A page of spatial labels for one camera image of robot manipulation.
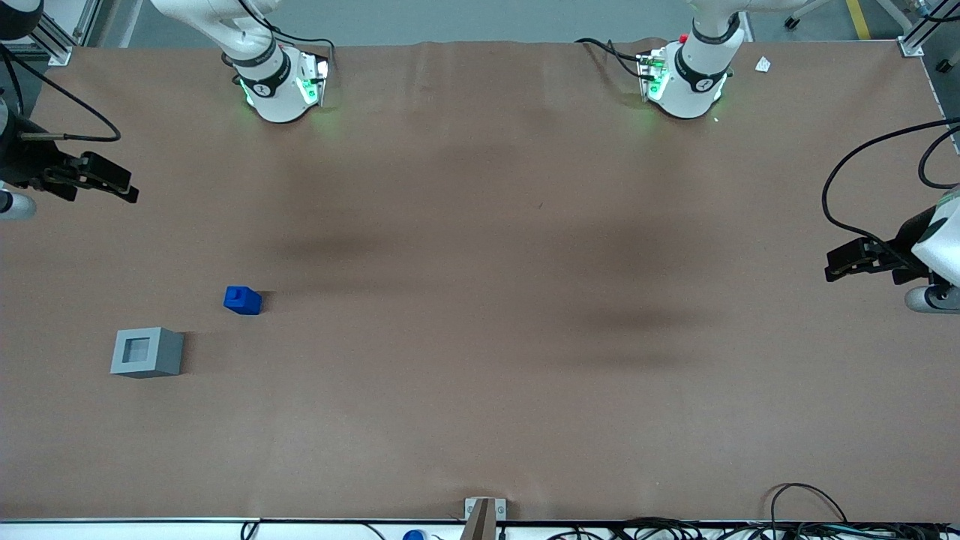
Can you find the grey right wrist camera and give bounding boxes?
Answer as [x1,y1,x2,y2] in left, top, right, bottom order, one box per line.
[0,190,38,221]

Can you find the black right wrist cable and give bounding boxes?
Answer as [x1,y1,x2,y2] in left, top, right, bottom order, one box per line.
[0,43,122,143]

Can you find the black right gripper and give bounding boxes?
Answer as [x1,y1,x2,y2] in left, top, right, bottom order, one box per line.
[0,112,140,204]

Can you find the brown paper table cover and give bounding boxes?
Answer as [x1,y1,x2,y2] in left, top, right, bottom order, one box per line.
[0,37,960,524]

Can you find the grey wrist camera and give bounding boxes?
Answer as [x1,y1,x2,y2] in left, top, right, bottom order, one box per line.
[904,284,960,314]
[0,190,38,221]

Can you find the black cable loop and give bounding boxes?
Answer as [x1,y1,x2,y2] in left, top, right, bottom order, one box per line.
[770,483,849,526]

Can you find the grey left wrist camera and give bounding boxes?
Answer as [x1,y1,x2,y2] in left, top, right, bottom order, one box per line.
[904,284,960,314]

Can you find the gray square base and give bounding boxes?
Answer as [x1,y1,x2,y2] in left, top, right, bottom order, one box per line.
[110,327,185,379]

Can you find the long black left wrist cable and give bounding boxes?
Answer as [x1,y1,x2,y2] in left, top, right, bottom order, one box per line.
[821,118,960,252]

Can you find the short black looped cable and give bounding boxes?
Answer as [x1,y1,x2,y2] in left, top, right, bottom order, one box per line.
[918,124,960,190]

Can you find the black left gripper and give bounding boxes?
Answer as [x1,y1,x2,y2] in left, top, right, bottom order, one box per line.
[825,214,936,287]

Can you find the tangled black cable bundle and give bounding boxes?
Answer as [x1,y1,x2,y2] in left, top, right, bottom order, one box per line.
[546,516,960,540]

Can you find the aluminium frame profile with bracket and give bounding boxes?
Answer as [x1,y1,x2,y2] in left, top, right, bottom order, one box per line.
[28,0,104,67]
[874,0,960,58]

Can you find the blue plastic part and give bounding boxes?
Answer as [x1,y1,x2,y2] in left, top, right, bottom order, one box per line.
[223,286,263,316]

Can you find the black left base cable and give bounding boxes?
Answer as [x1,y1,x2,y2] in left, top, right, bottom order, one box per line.
[575,37,647,79]

